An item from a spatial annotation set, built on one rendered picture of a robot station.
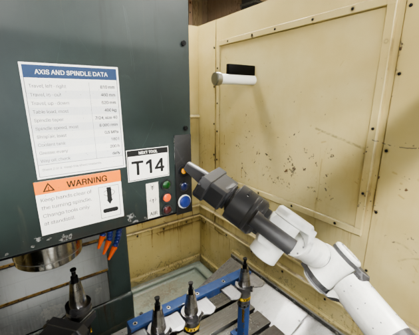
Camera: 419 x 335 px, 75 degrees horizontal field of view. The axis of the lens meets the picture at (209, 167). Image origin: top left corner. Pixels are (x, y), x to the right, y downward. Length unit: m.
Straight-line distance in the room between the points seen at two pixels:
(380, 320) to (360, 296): 0.06
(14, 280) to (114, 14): 1.10
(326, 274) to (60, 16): 0.80
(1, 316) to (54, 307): 0.18
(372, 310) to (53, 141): 0.77
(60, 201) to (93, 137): 0.14
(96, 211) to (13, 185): 0.15
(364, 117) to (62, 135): 0.96
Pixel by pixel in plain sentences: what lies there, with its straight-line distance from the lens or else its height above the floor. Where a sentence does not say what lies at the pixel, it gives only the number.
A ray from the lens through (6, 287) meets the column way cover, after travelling 1.40.
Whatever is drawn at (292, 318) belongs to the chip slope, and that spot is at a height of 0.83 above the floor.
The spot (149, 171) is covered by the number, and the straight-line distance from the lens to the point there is 0.63.
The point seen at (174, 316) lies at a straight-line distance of 0.96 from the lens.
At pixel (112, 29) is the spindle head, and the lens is 0.60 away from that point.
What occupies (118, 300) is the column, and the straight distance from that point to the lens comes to 1.61.
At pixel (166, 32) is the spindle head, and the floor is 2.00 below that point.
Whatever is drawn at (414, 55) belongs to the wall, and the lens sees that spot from 1.09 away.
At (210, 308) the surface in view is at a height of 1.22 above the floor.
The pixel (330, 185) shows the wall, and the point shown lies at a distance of 1.23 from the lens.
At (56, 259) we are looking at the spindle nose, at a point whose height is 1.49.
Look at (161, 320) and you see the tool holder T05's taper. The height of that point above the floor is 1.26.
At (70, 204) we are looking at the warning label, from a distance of 0.60.
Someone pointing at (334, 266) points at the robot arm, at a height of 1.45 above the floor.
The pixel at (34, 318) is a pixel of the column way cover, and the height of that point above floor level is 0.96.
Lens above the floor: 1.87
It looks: 15 degrees down
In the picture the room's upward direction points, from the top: straight up
